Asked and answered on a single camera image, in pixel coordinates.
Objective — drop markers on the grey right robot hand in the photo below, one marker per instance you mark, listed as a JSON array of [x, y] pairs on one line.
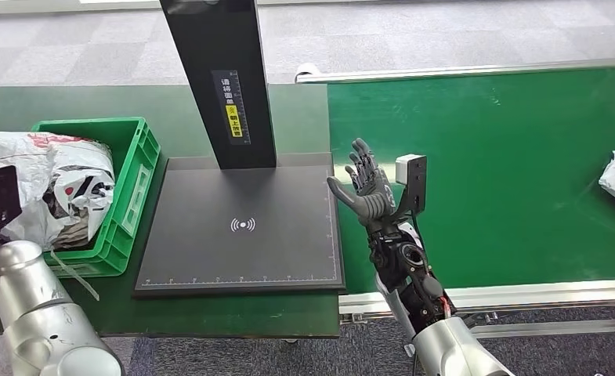
[[374, 200]]

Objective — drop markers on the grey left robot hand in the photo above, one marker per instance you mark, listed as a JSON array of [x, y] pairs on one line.
[[71, 236]]

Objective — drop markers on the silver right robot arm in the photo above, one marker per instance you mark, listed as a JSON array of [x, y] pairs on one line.
[[442, 342]]

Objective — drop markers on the green conveyor belt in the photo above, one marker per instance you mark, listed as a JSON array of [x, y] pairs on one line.
[[494, 171]]

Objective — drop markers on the green plastic crate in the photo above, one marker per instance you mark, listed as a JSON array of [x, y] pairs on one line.
[[136, 171]]

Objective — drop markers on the black scanner base platform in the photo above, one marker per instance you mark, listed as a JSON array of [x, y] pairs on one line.
[[265, 249]]

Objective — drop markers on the dark green table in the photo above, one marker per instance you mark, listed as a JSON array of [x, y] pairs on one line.
[[78, 104]]

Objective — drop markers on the ruler label with yellow sticker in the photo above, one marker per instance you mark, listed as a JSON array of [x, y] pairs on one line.
[[232, 106]]

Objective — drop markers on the black scanner column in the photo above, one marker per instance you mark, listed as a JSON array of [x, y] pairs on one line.
[[219, 41]]

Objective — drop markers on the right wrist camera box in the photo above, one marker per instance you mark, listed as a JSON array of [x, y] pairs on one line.
[[412, 179]]

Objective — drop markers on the silver conveyor side rail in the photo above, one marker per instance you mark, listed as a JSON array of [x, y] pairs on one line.
[[546, 292], [442, 71]]

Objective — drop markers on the silver conveyor lower rail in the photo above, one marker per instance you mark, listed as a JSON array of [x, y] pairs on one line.
[[556, 328]]

